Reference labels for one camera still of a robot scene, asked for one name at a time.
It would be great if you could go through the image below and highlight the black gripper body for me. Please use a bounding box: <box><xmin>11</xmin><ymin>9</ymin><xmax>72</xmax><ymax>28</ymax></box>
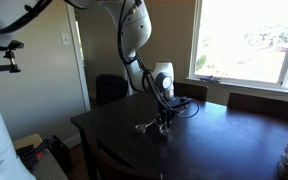
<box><xmin>157</xmin><ymin>110</ymin><xmax>176</xmax><ymax>124</ymax></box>

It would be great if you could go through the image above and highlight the large steel measuring cup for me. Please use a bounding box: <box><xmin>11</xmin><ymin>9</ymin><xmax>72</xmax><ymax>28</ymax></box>
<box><xmin>159</xmin><ymin>126</ymin><xmax>172</xmax><ymax>138</ymax></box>

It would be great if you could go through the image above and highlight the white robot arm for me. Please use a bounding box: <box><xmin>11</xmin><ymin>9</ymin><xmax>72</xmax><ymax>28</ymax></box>
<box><xmin>0</xmin><ymin>0</ymin><xmax>174</xmax><ymax>180</ymax></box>

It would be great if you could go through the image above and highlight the small steel measuring cup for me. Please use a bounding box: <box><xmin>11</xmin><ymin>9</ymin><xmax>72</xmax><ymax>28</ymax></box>
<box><xmin>135</xmin><ymin>121</ymin><xmax>154</xmax><ymax>134</ymax></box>

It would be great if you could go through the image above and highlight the dark wooden chair right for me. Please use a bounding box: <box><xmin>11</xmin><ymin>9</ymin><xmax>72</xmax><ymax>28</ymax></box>
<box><xmin>174</xmin><ymin>82</ymin><xmax>208</xmax><ymax>101</ymax></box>

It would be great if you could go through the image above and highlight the purple object on windowsill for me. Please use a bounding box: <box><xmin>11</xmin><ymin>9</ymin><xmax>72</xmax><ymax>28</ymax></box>
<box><xmin>200</xmin><ymin>76</ymin><xmax>220</xmax><ymax>83</ymax></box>

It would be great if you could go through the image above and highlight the black trash bin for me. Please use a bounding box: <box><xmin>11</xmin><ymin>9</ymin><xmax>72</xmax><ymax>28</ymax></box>
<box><xmin>96</xmin><ymin>74</ymin><xmax>128</xmax><ymax>106</ymax></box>

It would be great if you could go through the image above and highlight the dark wooden chair left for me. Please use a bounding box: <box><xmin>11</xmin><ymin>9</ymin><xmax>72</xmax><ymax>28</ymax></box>
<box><xmin>227</xmin><ymin>92</ymin><xmax>288</xmax><ymax>120</ymax></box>

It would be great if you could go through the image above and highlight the black tool case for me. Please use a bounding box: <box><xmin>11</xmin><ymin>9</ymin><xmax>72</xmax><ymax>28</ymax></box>
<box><xmin>16</xmin><ymin>135</ymin><xmax>73</xmax><ymax>173</ymax></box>

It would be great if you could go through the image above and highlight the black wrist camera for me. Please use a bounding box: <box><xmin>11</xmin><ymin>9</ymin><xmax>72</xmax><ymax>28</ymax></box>
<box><xmin>168</xmin><ymin>96</ymin><xmax>191</xmax><ymax>108</ymax></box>

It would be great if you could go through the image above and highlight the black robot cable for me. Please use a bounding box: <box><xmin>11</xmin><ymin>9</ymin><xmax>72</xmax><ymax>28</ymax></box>
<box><xmin>117</xmin><ymin>0</ymin><xmax>201</xmax><ymax>120</ymax></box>

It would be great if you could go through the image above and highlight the white light switch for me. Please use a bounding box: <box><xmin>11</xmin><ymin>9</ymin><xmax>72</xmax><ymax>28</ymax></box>
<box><xmin>61</xmin><ymin>33</ymin><xmax>71</xmax><ymax>46</ymax></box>

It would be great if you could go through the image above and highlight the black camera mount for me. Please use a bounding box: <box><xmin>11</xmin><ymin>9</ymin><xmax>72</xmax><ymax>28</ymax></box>
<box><xmin>0</xmin><ymin>40</ymin><xmax>24</xmax><ymax>73</ymax></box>

